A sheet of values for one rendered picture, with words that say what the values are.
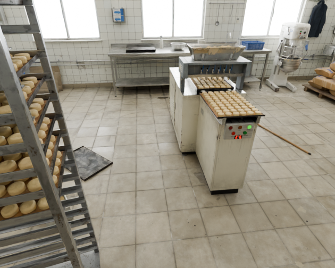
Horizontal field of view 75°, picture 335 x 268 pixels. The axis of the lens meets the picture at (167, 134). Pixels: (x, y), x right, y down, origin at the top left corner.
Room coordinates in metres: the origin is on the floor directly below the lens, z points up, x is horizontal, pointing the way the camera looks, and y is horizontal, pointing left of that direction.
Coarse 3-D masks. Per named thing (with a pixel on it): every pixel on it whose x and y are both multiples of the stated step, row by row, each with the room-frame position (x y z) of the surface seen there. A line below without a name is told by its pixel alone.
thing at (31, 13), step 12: (36, 12) 0.94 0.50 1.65; (36, 36) 0.92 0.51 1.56; (48, 60) 0.93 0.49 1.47; (48, 84) 0.91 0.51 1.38; (60, 108) 0.92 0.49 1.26; (60, 120) 0.92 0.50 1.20; (72, 156) 0.92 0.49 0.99; (72, 168) 0.91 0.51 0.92; (84, 204) 0.92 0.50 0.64; (96, 240) 0.94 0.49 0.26; (96, 252) 0.92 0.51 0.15
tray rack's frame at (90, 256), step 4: (88, 252) 0.92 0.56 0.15; (92, 252) 0.92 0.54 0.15; (80, 256) 0.89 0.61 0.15; (84, 256) 0.89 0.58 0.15; (88, 256) 0.89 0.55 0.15; (92, 256) 0.89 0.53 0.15; (96, 256) 0.89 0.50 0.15; (84, 260) 0.86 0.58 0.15; (88, 260) 0.86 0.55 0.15; (92, 260) 0.86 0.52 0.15; (96, 260) 0.86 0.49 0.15; (56, 264) 0.83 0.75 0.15; (60, 264) 0.83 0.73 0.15; (64, 264) 0.83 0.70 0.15; (68, 264) 0.83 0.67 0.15; (88, 264) 0.83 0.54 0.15; (92, 264) 0.83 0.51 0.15; (96, 264) 0.83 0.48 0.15
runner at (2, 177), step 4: (32, 168) 0.51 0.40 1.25; (52, 168) 0.54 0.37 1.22; (8, 172) 0.49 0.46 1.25; (12, 172) 0.49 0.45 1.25; (16, 172) 0.49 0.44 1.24; (20, 172) 0.50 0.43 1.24; (24, 172) 0.50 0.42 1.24; (28, 172) 0.50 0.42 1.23; (32, 172) 0.51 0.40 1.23; (0, 176) 0.48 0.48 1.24; (4, 176) 0.48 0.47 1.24; (8, 176) 0.49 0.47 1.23; (12, 176) 0.49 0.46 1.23; (16, 176) 0.49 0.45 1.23; (20, 176) 0.50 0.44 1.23; (24, 176) 0.50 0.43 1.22; (28, 176) 0.50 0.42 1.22; (32, 176) 0.50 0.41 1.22; (0, 180) 0.48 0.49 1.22; (4, 180) 0.48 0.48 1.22; (8, 180) 0.48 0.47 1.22; (12, 180) 0.49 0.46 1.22
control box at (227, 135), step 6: (228, 126) 1.56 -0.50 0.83; (234, 126) 1.57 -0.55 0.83; (246, 126) 1.58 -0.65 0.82; (252, 126) 1.58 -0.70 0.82; (228, 132) 1.56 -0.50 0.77; (240, 132) 1.57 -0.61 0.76; (252, 132) 1.58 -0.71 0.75; (228, 138) 1.56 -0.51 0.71; (234, 138) 1.56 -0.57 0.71; (240, 138) 1.57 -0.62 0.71
